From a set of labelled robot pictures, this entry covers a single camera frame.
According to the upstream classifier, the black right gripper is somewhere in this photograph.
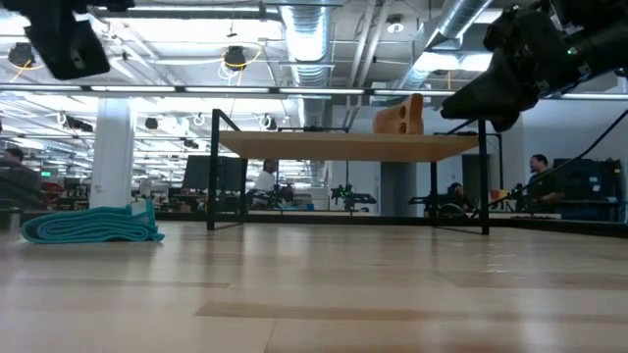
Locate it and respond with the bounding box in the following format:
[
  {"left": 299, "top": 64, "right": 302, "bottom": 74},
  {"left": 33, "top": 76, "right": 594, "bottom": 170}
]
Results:
[{"left": 440, "top": 0, "right": 598, "bottom": 132}]

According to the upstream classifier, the wooden cup with handle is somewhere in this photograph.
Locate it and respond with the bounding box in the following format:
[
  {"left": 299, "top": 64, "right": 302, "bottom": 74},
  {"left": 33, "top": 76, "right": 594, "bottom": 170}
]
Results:
[{"left": 372, "top": 92, "right": 425, "bottom": 135}]

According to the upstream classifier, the standing person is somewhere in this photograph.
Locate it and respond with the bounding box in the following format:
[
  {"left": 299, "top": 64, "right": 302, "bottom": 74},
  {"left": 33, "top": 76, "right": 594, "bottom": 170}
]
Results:
[{"left": 527, "top": 154, "right": 566, "bottom": 205}]

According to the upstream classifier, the seated person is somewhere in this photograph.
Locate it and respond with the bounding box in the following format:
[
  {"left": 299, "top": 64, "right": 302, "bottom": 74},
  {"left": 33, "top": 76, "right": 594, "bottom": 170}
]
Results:
[{"left": 444, "top": 181, "right": 476, "bottom": 217}]

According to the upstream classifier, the white building column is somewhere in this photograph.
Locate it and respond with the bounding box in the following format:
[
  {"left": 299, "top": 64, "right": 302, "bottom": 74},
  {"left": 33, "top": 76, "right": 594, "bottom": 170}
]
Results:
[{"left": 89, "top": 97, "right": 137, "bottom": 210}]

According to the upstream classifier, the dark equipment cabinet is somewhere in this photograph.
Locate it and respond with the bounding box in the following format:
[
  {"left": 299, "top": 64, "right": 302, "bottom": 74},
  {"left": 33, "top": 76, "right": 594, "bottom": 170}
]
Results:
[{"left": 553, "top": 157, "right": 625, "bottom": 222}]

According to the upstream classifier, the long ceiling light strip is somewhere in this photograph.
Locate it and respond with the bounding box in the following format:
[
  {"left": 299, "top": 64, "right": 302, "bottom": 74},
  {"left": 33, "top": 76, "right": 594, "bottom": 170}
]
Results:
[{"left": 0, "top": 83, "right": 628, "bottom": 100}]

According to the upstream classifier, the teal folded cloth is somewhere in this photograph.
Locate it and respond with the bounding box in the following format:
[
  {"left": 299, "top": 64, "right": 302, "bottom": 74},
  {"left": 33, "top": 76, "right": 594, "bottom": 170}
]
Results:
[{"left": 20, "top": 199, "right": 166, "bottom": 245}]

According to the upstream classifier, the dark background monitor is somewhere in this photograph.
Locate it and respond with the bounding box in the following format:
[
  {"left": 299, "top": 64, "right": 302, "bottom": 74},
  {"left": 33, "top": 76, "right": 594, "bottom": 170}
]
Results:
[{"left": 182, "top": 155, "right": 246, "bottom": 192}]

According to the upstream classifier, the black ceiling cable reel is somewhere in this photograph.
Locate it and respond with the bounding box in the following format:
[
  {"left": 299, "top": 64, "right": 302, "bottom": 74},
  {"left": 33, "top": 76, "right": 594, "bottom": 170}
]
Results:
[
  {"left": 221, "top": 44, "right": 250, "bottom": 71},
  {"left": 7, "top": 41, "right": 36, "bottom": 69}
]

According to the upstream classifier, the silver ventilation duct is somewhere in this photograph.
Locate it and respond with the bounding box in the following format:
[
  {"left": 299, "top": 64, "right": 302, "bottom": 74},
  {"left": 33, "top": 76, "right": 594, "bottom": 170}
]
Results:
[
  {"left": 279, "top": 0, "right": 336, "bottom": 128},
  {"left": 396, "top": 0, "right": 495, "bottom": 92}
]

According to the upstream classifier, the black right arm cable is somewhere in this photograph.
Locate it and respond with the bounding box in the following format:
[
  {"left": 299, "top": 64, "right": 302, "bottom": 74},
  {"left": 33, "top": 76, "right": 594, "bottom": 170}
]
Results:
[{"left": 470, "top": 107, "right": 628, "bottom": 218}]

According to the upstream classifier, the wooden shelf with black frame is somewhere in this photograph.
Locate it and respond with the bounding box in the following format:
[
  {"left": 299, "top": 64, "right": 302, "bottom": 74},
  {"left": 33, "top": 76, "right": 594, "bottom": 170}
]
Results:
[{"left": 205, "top": 108, "right": 492, "bottom": 235}]

